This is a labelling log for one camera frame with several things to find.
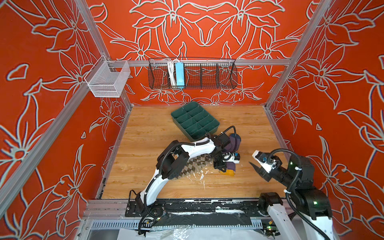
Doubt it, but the purple sock with yellow cuff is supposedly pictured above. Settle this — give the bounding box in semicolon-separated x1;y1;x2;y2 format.
221;133;241;176

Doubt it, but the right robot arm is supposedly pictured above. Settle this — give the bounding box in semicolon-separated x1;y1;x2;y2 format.
252;149;334;240

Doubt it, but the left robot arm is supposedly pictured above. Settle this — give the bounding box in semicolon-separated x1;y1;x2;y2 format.
135;133;235;213

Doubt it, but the brown argyle sock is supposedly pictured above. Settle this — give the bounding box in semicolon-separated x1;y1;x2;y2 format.
174;155;214;181

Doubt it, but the green divided tray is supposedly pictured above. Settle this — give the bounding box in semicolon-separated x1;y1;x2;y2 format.
171;102;220;142

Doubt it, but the light blue box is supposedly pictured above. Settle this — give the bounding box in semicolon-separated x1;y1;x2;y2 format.
175;62;185;89

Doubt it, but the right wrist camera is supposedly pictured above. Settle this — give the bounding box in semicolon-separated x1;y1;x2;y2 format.
252;150;275;166

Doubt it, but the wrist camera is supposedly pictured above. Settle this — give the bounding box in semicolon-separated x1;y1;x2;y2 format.
223;153;241;164
252;150;275;166

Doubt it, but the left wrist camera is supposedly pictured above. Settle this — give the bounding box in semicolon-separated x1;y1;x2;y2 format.
223;153;241;164

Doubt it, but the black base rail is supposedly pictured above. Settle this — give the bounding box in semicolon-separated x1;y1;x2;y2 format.
124;197;286;218

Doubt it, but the black wire wall basket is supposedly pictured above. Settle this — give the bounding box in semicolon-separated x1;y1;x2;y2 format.
148;58;239;90

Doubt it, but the clear plastic wall bin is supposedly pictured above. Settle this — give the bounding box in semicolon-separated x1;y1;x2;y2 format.
85;59;131;98

